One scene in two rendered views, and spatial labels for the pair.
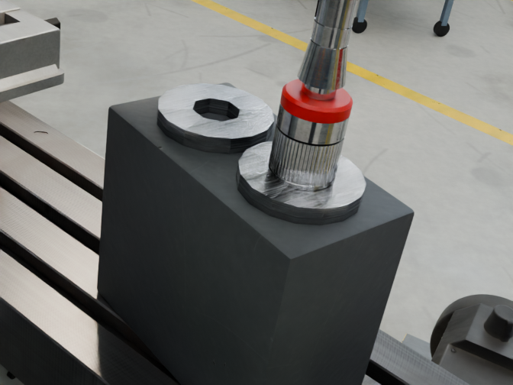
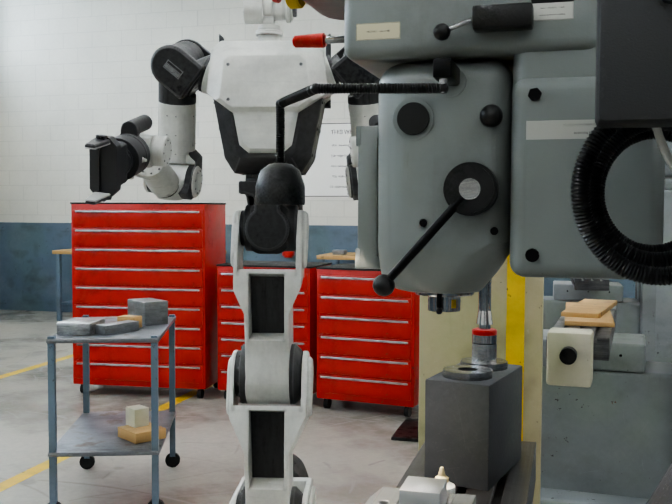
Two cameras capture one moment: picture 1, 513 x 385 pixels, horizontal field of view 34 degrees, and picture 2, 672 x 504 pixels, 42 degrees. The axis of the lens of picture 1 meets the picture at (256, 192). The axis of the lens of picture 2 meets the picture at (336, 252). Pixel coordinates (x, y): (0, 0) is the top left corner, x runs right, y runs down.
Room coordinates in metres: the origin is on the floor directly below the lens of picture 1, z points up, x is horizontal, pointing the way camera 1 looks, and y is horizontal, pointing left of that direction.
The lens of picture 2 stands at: (1.29, 1.45, 1.43)
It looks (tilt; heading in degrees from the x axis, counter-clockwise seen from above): 3 degrees down; 252
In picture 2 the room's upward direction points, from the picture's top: straight up
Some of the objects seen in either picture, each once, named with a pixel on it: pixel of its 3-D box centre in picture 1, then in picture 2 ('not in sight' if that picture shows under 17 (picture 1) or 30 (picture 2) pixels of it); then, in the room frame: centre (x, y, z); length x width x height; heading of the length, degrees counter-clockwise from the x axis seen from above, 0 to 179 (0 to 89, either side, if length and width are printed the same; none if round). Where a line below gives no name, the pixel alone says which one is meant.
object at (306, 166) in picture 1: (308, 140); (484, 347); (0.50, -0.03, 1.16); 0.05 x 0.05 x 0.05
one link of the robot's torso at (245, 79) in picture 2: not in sight; (272, 104); (0.77, -0.60, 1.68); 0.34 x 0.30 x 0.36; 159
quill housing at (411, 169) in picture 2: not in sight; (448, 180); (0.74, 0.30, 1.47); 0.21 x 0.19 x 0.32; 56
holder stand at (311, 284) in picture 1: (238, 248); (475, 417); (0.53, 0.01, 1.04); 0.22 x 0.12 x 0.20; 45
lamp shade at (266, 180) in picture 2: not in sight; (280, 183); (0.97, 0.22, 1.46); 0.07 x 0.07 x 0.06
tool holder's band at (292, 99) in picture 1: (317, 99); (484, 331); (0.50, -0.03, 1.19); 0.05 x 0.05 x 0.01
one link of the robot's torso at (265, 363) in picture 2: not in sight; (270, 307); (0.78, -0.56, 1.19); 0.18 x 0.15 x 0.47; 159
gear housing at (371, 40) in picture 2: not in sight; (476, 32); (0.70, 0.32, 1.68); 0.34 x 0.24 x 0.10; 146
